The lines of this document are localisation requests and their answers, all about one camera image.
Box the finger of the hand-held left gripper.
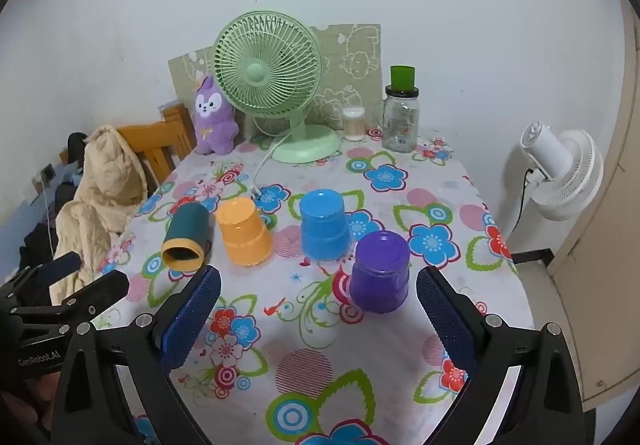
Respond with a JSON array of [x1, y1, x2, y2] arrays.
[[0, 251, 83, 298], [10, 270, 131, 326]]

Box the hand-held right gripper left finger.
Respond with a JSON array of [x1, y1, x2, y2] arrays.
[[52, 265, 223, 445]]

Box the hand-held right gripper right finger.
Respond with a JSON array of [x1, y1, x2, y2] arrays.
[[416, 266, 588, 445]]

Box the teal cup with yellow rim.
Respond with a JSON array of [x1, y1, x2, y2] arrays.
[[161, 202, 217, 271]]

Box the purple plastic cup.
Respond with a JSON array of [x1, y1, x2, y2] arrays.
[[348, 231, 412, 315]]

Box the orange plastic cup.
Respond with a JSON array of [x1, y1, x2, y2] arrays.
[[215, 198, 275, 268]]

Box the blue plastic cup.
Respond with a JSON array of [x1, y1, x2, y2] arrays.
[[299, 190, 352, 262]]

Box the small green cup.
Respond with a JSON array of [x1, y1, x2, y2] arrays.
[[390, 66, 418, 92]]

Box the dark clothes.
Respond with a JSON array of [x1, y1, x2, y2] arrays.
[[0, 175, 81, 286]]

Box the beige jacket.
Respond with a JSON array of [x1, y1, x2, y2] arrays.
[[50, 125, 151, 306]]

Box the floral tablecloth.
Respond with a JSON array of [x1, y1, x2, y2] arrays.
[[95, 128, 536, 445]]

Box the beige door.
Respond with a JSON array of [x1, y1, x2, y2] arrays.
[[547, 0, 640, 411]]

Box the wooden chair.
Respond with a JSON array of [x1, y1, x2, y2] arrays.
[[59, 102, 197, 198]]

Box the white standing fan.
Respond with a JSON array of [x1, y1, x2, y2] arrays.
[[500, 121, 605, 238]]

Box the glass jar with black lid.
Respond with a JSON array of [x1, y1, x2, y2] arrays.
[[382, 85, 421, 153]]

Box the purple plush toy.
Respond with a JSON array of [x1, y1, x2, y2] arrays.
[[192, 74, 240, 156]]

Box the cotton swab container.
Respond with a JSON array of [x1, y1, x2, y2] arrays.
[[342, 106, 367, 142]]

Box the green desk fan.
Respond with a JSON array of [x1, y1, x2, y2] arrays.
[[212, 11, 343, 164]]

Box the beige patterned board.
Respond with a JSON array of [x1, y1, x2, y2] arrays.
[[167, 24, 382, 146]]

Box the black fan cable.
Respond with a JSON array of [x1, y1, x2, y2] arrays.
[[520, 168, 533, 226]]

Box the white fan cable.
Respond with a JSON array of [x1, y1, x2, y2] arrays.
[[251, 129, 296, 198]]

